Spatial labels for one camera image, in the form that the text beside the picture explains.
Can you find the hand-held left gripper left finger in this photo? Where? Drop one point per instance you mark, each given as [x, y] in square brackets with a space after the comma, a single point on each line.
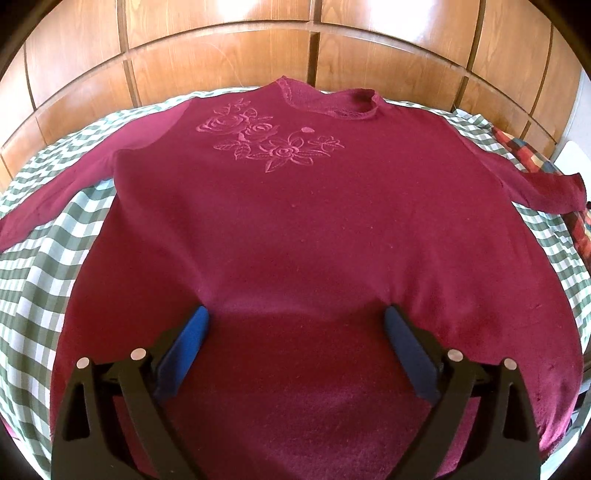
[187, 344]

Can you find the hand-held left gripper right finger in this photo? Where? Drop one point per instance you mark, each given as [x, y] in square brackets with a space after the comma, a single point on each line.
[408, 344]

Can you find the maroon embroidered sweater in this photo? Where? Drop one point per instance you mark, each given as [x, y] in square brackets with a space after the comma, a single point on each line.
[295, 230]

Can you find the green checked bed sheet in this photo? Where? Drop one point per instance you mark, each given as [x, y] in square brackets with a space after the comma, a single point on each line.
[41, 258]

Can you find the multicoloured plaid cloth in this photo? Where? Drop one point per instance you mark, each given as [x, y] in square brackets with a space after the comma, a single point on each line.
[531, 154]

